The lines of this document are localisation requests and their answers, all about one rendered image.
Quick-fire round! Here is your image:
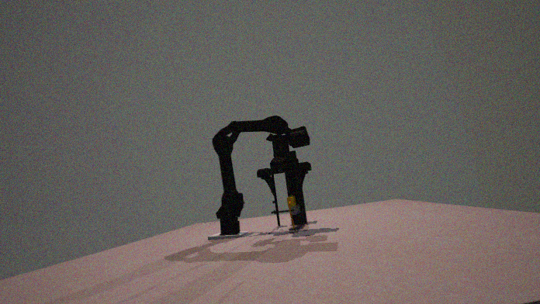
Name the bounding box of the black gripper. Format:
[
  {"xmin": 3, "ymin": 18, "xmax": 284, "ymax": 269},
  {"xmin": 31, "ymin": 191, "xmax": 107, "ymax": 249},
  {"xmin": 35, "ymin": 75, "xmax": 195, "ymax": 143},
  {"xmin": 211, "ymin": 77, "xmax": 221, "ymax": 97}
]
[{"xmin": 257, "ymin": 149, "xmax": 312, "ymax": 196}]

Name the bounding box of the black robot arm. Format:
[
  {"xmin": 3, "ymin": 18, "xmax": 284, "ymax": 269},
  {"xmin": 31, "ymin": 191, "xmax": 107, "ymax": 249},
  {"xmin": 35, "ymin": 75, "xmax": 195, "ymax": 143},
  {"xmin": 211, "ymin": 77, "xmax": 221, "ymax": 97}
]
[{"xmin": 213, "ymin": 116, "xmax": 310, "ymax": 236}]

